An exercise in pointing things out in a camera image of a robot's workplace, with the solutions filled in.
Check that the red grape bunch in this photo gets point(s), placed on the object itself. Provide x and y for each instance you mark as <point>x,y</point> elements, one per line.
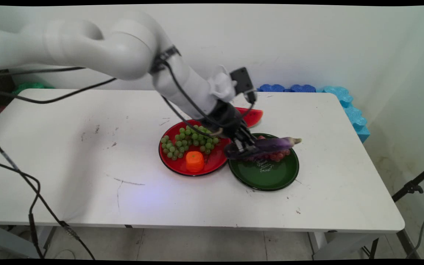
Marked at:
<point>276,156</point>

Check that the dark blue foam mat piece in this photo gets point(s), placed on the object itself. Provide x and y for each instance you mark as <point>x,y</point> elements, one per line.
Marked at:
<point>302,88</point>
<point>271,88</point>

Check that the red watermelon slice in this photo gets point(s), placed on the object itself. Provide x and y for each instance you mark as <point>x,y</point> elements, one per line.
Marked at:
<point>254,117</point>

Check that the purple eggplant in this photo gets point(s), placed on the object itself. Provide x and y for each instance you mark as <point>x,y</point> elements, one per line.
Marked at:
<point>271,145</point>

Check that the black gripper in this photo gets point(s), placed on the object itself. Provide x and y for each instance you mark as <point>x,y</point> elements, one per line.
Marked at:
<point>226,116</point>

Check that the dark equipment box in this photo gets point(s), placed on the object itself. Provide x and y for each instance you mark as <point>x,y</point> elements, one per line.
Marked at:
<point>0,92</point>

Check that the light blue foam mat piece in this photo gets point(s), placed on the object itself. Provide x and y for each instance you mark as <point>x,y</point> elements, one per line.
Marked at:
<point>357,123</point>
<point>339,95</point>

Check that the green grape bunch with leaf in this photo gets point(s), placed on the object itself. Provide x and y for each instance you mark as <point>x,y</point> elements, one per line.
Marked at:
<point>186,141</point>

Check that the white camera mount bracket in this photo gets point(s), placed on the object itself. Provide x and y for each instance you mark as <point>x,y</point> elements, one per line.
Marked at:
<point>221,86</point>

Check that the red round plate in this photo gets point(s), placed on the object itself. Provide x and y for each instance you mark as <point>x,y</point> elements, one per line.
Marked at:
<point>175,165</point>

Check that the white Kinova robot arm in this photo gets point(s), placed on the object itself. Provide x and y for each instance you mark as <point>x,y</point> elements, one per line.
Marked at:
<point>87,48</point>

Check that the orange mandarin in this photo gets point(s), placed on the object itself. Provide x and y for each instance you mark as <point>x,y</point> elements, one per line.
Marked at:
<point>195,162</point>

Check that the black tripod leg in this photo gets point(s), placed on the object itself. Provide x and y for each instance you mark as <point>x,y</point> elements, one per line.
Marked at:
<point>412,187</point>

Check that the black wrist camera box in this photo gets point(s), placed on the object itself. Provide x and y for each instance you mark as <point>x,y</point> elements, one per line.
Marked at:
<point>242,81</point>

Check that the dark green round plate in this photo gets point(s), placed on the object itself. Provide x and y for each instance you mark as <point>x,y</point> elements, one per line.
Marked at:
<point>267,176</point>

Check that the green foam mat piece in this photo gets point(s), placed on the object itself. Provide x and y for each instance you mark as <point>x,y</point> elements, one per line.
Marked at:
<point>31,87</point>

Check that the white table leg frame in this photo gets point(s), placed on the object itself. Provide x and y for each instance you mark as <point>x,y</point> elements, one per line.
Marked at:
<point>344,244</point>
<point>9,241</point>

